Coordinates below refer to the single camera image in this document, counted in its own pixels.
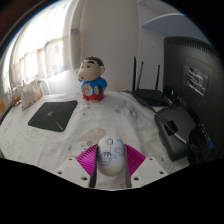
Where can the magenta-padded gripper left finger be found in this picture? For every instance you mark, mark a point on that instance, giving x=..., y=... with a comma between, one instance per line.
x=85, y=161

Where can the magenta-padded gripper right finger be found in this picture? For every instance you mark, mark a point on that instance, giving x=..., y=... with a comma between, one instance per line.
x=133, y=160

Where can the white cartoon-print computer mouse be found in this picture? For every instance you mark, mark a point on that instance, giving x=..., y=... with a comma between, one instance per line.
x=110, y=156

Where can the black mouse pad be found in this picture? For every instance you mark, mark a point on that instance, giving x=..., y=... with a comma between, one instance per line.
x=53, y=115

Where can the white printed tablecloth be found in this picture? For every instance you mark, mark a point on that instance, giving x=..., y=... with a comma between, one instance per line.
x=40, y=143

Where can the black router with antennas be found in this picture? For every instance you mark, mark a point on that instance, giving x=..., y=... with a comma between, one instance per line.
x=151, y=96

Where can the cartoon boy figurine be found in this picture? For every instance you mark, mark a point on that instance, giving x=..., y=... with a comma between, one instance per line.
x=93, y=81

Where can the black computer monitor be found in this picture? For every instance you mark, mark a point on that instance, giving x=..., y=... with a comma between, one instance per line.
x=196, y=96

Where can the black keyboard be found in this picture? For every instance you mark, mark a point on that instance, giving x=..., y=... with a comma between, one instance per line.
x=6, y=115

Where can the wooden rack with glasses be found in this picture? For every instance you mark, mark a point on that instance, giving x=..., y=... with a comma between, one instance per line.
x=15, y=98

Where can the white patterned curtain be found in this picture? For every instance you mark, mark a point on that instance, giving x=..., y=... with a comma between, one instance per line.
x=40, y=43

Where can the white wall shelf unit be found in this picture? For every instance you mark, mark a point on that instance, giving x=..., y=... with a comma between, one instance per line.
x=166, y=20

